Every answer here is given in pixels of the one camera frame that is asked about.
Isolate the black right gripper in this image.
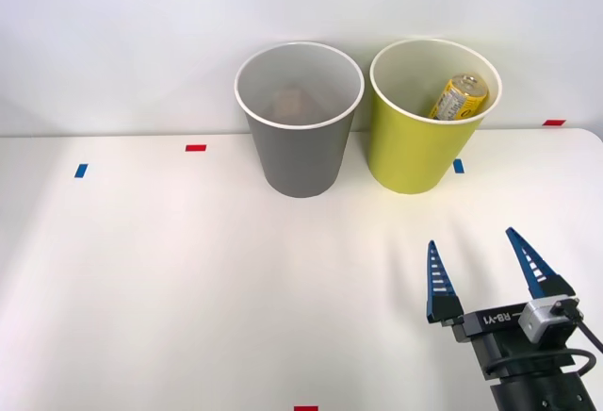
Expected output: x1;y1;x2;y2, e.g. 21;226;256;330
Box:
425;227;578;382

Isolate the yellow-green plastic waste bin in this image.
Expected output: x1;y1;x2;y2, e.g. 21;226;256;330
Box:
368;37;504;195

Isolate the yellow drink can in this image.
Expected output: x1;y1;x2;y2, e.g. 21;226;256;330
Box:
427;73;490;122

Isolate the grey plastic waste bin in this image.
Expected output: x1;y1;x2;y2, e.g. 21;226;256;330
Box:
234;41;367;199

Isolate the brownish bottle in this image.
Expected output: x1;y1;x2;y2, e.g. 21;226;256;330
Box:
273;86;305;119

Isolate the pale grey wrist camera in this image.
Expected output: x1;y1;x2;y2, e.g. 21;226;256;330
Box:
517;293;581;344

